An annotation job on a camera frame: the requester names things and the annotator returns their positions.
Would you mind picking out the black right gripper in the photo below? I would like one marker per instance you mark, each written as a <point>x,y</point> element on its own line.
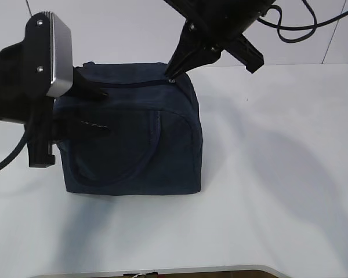
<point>211,26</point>

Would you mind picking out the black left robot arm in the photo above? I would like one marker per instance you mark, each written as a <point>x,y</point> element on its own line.
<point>11,72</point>

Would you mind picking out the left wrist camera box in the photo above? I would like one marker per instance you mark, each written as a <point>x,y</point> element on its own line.
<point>47,56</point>

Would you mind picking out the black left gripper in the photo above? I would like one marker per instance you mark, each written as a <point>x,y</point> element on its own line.
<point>33,109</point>

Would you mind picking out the navy blue lunch bag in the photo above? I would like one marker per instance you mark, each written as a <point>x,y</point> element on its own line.
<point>155,144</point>

